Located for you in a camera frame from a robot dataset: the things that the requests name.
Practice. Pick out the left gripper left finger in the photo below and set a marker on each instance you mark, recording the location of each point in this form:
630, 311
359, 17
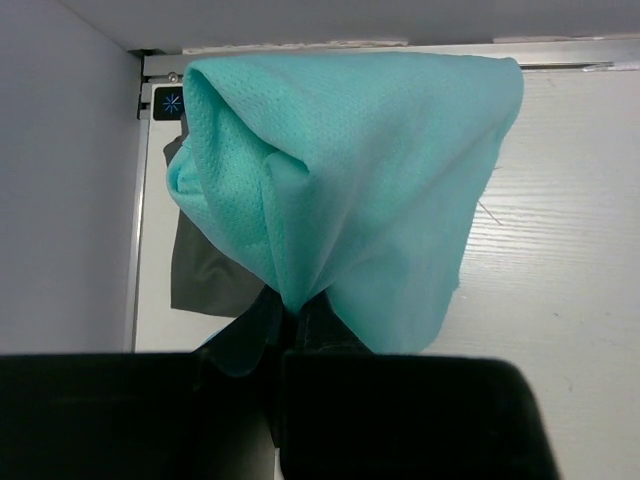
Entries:
245, 359

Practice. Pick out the folded dark grey t-shirt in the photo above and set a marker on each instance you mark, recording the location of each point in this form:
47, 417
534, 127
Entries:
203, 280

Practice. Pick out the black sticker with star logo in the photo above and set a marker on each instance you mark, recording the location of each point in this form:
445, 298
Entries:
168, 103

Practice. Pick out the teal green t-shirt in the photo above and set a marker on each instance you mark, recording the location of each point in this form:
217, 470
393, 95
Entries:
352, 175

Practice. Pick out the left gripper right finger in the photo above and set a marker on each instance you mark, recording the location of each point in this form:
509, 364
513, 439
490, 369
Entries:
329, 385

